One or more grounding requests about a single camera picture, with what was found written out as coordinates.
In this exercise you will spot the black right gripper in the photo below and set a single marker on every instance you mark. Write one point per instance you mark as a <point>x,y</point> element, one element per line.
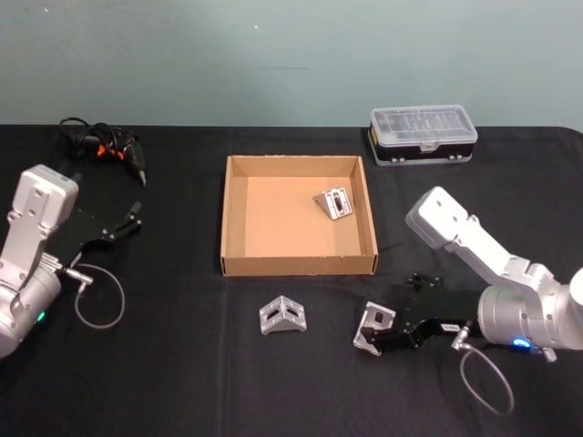
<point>437,309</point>

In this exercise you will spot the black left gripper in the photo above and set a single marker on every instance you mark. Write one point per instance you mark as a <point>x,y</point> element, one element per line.
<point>82,227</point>

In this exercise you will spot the silver metal corner bracket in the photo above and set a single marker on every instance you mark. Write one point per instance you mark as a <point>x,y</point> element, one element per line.
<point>334,205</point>
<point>282,316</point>
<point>380,316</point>

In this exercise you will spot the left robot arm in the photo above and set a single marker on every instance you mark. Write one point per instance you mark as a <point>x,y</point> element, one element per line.
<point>32,255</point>

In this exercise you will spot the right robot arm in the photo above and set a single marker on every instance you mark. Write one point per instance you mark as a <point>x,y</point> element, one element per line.
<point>510,291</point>

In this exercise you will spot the shallow brown cardboard tray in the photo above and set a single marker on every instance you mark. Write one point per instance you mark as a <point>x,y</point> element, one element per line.
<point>282,227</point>

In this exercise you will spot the clear plastic case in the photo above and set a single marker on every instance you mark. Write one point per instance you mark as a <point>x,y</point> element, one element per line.
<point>421,132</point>

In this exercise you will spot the black table cloth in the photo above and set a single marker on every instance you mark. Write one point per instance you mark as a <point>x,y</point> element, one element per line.
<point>182,373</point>

